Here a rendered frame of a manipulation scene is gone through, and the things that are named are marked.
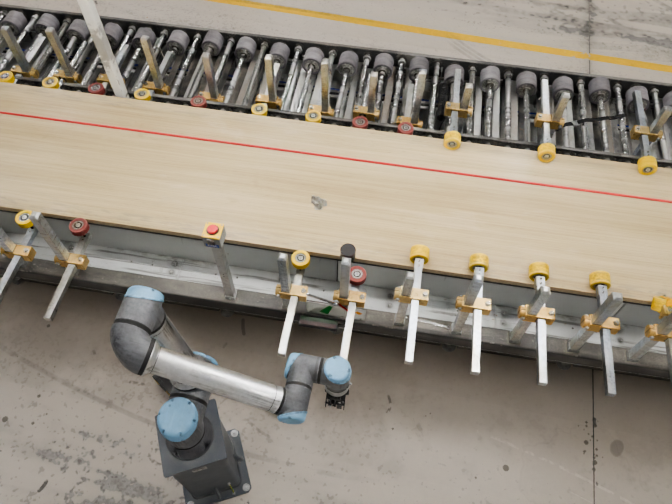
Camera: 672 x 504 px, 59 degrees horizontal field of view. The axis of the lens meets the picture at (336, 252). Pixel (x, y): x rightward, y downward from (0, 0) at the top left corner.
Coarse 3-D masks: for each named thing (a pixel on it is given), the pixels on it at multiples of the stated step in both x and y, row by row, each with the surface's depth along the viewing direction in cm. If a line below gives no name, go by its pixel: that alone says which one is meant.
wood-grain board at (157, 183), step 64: (0, 128) 290; (64, 128) 291; (192, 128) 292; (256, 128) 293; (320, 128) 293; (0, 192) 269; (64, 192) 270; (128, 192) 270; (192, 192) 271; (256, 192) 271; (320, 192) 272; (384, 192) 272; (448, 192) 273; (512, 192) 273; (576, 192) 274; (640, 192) 274; (320, 256) 256; (384, 256) 254; (448, 256) 254; (512, 256) 255; (576, 256) 255; (640, 256) 256
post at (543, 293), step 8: (544, 288) 218; (536, 296) 223; (544, 296) 219; (536, 304) 225; (528, 312) 231; (536, 312) 230; (520, 320) 242; (520, 328) 243; (512, 336) 251; (520, 336) 249
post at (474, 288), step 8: (472, 280) 222; (480, 280) 218; (472, 288) 223; (480, 288) 222; (472, 296) 228; (472, 304) 233; (464, 312) 240; (456, 320) 248; (464, 320) 245; (456, 328) 253
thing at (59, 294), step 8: (80, 240) 266; (88, 240) 267; (80, 248) 264; (72, 264) 259; (64, 272) 257; (72, 272) 258; (64, 280) 255; (64, 288) 253; (56, 296) 250; (56, 304) 249; (48, 312) 246; (56, 312) 250; (48, 320) 247
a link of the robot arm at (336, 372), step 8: (328, 360) 197; (336, 360) 197; (344, 360) 197; (328, 368) 195; (336, 368) 195; (344, 368) 196; (328, 376) 194; (336, 376) 194; (344, 376) 194; (328, 384) 198; (336, 384) 196; (344, 384) 198; (336, 392) 203
